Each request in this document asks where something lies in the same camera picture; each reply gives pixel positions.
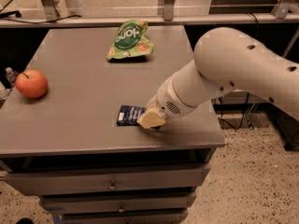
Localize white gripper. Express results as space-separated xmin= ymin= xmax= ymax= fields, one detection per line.
xmin=137 ymin=77 xmax=196 ymax=129

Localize dark blue rxbar wrapper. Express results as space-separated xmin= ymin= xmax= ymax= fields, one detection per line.
xmin=117 ymin=105 xmax=146 ymax=126

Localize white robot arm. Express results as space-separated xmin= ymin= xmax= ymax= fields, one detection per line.
xmin=137 ymin=27 xmax=299 ymax=129

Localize red apple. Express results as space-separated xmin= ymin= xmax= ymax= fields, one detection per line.
xmin=16 ymin=69 xmax=49 ymax=99

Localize top drawer metal knob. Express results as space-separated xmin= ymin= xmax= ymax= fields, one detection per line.
xmin=107 ymin=180 xmax=118 ymax=190

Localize drawer metal knob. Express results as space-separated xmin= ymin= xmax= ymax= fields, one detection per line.
xmin=118 ymin=204 xmax=126 ymax=213
xmin=107 ymin=180 xmax=118 ymax=190

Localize green snack bag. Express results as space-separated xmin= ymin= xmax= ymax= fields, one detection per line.
xmin=107 ymin=20 xmax=153 ymax=62

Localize grey drawer cabinet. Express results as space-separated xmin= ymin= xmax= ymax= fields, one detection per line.
xmin=0 ymin=26 xmax=224 ymax=224

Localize middle drawer metal knob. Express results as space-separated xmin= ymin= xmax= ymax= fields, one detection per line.
xmin=118 ymin=204 xmax=126 ymax=213

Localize clear plastic water bottle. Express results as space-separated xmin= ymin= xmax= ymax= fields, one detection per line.
xmin=6 ymin=67 xmax=19 ymax=87

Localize black cable on floor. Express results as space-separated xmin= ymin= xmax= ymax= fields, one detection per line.
xmin=216 ymin=91 xmax=260 ymax=131

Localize metal frame rail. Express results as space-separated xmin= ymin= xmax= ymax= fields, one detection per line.
xmin=0 ymin=0 xmax=299 ymax=26

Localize black cable on rail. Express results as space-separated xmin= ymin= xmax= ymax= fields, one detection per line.
xmin=0 ymin=10 xmax=82 ymax=24

